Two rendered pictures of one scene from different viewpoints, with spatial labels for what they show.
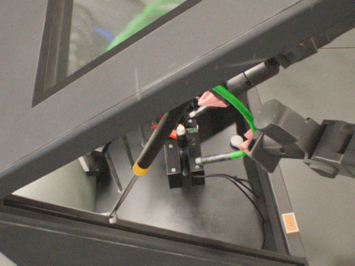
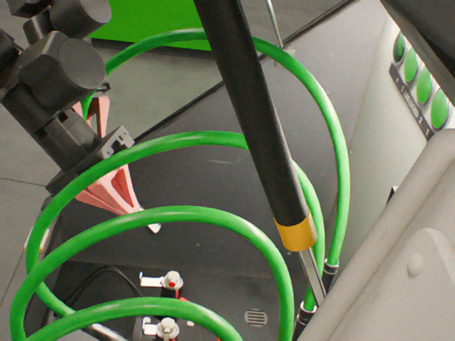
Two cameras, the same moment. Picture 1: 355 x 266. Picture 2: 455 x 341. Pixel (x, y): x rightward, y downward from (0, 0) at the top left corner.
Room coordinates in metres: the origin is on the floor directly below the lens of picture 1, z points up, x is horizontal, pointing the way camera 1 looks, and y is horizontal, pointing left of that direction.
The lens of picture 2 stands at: (1.16, -0.01, 1.65)
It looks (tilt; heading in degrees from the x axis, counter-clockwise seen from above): 33 degrees down; 175
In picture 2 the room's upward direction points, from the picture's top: 8 degrees clockwise
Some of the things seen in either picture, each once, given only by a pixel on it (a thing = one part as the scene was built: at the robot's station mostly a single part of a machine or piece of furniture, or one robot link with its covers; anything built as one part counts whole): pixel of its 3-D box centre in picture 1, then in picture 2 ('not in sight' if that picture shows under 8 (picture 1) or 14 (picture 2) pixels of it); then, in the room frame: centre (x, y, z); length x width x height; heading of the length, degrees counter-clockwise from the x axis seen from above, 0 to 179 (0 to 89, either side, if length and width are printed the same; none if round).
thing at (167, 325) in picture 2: not in sight; (167, 331); (0.68, -0.01, 1.10); 0.02 x 0.02 x 0.03
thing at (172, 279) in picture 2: (180, 130); (172, 283); (0.60, -0.01, 1.10); 0.02 x 0.02 x 0.03
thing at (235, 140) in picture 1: (236, 141); not in sight; (0.73, -0.19, 0.84); 0.04 x 0.04 x 0.01
